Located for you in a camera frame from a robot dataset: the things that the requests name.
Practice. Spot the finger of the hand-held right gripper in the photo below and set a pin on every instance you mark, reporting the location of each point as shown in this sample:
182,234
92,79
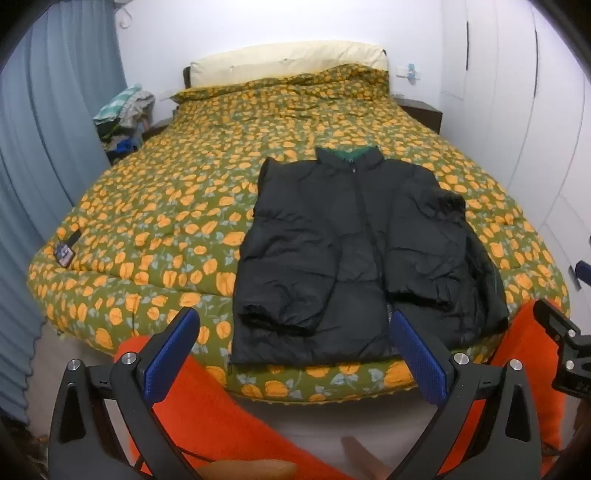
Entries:
554,321

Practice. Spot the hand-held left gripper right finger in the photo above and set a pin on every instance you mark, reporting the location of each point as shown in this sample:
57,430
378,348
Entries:
422,355

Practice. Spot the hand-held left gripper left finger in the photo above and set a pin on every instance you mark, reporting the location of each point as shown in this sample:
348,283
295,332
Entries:
168,350

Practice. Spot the black puffer jacket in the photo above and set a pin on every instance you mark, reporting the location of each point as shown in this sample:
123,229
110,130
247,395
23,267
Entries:
332,258

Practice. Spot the pile of clothes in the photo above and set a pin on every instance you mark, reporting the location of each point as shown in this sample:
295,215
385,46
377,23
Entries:
124,115

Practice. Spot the person's orange trousers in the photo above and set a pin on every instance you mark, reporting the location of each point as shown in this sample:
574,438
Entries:
217,424

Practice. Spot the duvet label tag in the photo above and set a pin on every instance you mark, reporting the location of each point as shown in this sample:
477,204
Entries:
67,251

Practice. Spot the green orange floral bedspread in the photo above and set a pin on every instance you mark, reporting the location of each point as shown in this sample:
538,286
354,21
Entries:
184,194

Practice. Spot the white wardrobe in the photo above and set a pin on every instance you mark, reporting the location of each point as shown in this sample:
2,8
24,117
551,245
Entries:
521,115

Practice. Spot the dark nightstand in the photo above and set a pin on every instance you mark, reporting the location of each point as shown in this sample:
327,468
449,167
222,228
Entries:
152,129
422,113

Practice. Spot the blue curtain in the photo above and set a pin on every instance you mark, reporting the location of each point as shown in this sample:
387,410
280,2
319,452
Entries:
41,161

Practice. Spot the dark headboard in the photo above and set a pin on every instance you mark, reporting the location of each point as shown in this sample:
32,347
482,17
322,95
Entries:
186,77

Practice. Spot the cream pillow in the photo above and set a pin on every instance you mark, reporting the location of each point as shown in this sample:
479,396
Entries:
286,60

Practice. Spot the wall outlet with blue plug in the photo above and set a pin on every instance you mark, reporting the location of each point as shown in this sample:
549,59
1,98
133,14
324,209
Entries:
410,72

